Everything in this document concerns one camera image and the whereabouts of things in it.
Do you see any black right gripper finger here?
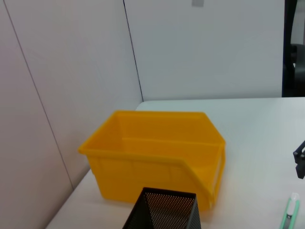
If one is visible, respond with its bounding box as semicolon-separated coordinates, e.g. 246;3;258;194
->
293;140;305;179

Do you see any black mesh pen holder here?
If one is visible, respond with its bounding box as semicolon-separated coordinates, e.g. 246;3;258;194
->
122;187;202;229

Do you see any black background frame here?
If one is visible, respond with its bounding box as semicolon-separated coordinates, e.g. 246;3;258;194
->
282;0;305;98

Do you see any yellow plastic bin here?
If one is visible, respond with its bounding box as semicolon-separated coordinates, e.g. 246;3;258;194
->
78;109;226;212

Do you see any mint green utility knife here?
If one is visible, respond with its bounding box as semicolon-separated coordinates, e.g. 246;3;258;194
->
278;192;301;229

